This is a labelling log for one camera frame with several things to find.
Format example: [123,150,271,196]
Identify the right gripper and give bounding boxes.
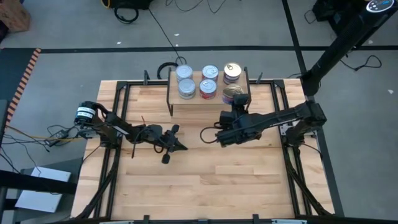
[215,93,262,149]

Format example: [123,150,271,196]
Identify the black power adapter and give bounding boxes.
[44,129,71,147]

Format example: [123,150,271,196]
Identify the long black floor cable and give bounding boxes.
[147,7,188,81]

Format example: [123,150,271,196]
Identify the black aluminium table frame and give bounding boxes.
[70,70,336,224]

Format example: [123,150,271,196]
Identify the black floor device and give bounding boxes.
[101,0,155,10]

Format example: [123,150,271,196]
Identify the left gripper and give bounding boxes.
[151,124,188,165]

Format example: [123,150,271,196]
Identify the yellow floor cable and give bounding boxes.
[5,125,85,141]

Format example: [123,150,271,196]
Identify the thin black floor cable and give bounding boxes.
[340,55,383,72]
[165,0,228,14]

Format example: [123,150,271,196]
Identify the black equipment pile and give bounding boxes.
[312,0,368,35]

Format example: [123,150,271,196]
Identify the black mat orange-striped edge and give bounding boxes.
[0,47,43,128]

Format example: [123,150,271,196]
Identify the brown cardboard box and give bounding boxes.
[0,0,32,34]

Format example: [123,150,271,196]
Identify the black tower round display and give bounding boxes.
[300,0,398,97]

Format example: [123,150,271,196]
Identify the coiled black cable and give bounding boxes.
[113,6,140,25]

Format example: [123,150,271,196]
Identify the wooden shelf black metal legs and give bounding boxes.
[166,66,252,118]

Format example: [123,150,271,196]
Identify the white flat box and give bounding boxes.
[14,166,72,214]

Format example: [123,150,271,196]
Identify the black beam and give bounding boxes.
[0,169,78,196]

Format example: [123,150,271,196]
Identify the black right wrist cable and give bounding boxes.
[199,126,220,144]

